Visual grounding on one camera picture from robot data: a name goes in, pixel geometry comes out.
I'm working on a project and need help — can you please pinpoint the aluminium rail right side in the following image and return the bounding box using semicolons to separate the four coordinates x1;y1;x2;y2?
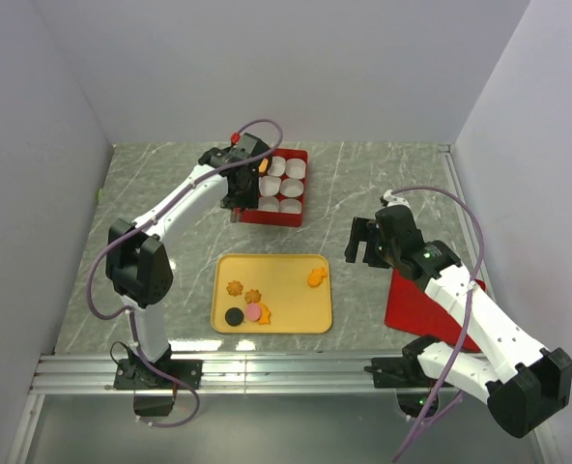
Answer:
438;143;490;291

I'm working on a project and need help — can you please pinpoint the aluminium rail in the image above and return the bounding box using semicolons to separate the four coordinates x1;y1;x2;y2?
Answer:
29;350;401;395
438;143;490;291

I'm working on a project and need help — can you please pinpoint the orange fish cookie right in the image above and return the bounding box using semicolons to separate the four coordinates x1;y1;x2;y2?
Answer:
307;267;328;288

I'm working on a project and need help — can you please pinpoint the flower cookie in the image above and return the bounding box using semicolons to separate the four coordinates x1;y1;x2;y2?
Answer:
244;289;262;305
226;280;243;297

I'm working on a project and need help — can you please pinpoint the aluminium rail front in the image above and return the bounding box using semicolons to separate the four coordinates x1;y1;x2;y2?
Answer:
29;350;401;395

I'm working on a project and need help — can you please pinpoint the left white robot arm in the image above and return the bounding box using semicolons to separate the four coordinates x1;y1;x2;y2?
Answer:
105;132;270;389

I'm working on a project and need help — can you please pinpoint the pink round cookie lower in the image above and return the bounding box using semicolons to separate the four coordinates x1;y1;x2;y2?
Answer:
244;303;262;322

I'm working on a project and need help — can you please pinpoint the white paper cup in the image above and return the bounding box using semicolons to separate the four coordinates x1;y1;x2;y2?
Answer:
285;158;307;180
258;196;280;213
279;178;304;198
279;198;302;215
267;156;286;178
259;175;282;197

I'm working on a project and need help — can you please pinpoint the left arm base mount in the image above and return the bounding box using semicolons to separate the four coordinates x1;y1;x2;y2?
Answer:
109;341;203;420

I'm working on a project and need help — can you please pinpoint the orange fish cookie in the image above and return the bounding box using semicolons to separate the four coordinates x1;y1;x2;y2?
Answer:
257;303;272;325
307;267;328;288

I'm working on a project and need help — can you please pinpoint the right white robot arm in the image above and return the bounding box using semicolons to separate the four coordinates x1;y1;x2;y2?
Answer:
345;202;572;438

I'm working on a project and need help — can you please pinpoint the orange fish cookie lower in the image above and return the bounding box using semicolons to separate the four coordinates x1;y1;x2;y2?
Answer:
257;303;272;325

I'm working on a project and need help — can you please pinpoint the flower cookie left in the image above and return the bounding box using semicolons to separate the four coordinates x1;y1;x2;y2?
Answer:
226;280;243;297

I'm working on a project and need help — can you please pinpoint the black round cookie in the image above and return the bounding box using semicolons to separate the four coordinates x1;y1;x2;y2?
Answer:
224;307;244;327

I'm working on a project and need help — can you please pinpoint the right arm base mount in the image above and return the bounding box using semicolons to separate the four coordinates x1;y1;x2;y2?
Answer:
364;357;437;418

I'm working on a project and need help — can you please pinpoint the red box lid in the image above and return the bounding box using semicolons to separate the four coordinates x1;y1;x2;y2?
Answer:
385;271;464;345

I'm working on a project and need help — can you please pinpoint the red cookie box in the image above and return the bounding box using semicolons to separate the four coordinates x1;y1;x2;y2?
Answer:
241;148;309;227

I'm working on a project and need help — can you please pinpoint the round tan cookie top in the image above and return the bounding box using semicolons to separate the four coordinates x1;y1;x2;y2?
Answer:
258;159;271;175

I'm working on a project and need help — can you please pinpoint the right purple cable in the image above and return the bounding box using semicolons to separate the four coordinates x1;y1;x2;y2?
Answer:
390;188;485;463

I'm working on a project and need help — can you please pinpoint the yellow tray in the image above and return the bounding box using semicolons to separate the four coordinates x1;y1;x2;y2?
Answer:
211;254;332;334

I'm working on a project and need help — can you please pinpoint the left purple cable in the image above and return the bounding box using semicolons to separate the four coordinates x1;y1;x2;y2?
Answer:
86;119;285;429

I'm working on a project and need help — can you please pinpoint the flower cookie right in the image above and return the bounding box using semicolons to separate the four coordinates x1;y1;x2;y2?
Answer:
244;289;262;305

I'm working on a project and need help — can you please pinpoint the purple cable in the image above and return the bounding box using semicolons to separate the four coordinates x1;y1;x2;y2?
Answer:
86;119;285;429
390;188;485;463

